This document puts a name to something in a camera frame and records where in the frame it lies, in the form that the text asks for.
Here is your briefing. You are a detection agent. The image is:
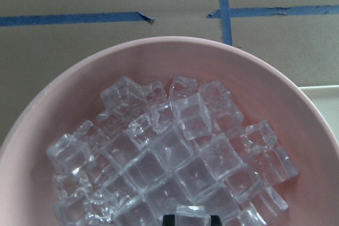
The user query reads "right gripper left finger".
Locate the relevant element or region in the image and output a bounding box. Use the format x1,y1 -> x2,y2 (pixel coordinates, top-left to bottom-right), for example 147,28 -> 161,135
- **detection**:
162,214 -> 176,226

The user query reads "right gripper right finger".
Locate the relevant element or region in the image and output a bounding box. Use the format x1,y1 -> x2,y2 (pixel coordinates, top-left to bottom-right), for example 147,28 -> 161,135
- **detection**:
211,215 -> 221,226

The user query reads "clear ice cube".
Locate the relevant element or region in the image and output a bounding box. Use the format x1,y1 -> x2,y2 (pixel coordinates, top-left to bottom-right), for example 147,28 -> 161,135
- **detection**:
175,205 -> 211,226

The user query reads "pile of clear ice cubes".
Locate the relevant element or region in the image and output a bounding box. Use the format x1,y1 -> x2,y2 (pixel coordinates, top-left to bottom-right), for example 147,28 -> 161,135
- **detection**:
46,76 -> 299,225

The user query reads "pink bowl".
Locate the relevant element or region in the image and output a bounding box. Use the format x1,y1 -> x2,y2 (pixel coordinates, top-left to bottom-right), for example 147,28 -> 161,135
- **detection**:
1,37 -> 338,225

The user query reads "cream plastic tray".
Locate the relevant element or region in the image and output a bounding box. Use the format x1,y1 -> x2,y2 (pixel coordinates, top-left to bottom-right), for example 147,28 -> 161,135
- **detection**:
299,85 -> 339,139

